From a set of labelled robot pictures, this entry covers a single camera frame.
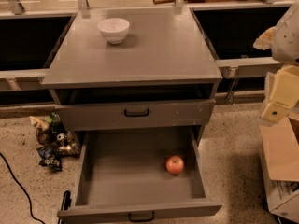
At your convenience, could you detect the brown snack bag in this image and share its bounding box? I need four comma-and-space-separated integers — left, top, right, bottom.
29, 116, 81, 156

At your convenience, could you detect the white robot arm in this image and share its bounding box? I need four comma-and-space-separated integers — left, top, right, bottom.
253, 1, 299, 123

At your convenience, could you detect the open grey middle drawer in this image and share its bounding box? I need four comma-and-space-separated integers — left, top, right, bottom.
58, 127, 221, 224

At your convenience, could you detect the closed grey top drawer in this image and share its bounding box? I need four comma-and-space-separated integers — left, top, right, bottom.
56, 99, 215, 131

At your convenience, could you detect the red apple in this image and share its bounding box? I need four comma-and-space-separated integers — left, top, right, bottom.
165, 156, 184, 175

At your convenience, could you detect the black floor cable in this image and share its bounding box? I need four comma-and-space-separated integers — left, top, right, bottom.
0, 152, 46, 224

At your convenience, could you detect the grey drawer cabinet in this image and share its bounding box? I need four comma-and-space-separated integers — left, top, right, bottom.
40, 6, 223, 135

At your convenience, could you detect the cardboard box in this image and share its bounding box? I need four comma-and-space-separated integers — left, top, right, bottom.
260, 113, 299, 223

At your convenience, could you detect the white ceramic bowl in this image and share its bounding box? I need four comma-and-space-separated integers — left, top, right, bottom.
97, 18, 130, 44

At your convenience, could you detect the metal clamp bracket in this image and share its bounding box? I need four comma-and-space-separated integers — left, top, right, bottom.
226, 64, 244, 105

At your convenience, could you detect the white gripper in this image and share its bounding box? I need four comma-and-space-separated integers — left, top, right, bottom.
253, 27, 299, 123

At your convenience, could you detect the dark blue snack bag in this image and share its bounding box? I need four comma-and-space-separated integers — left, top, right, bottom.
37, 147, 62, 171

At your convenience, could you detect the green snack bag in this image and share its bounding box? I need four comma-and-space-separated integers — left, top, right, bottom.
46, 112, 61, 127

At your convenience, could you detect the wooden stick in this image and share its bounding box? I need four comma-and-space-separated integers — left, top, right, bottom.
152, 0, 188, 5

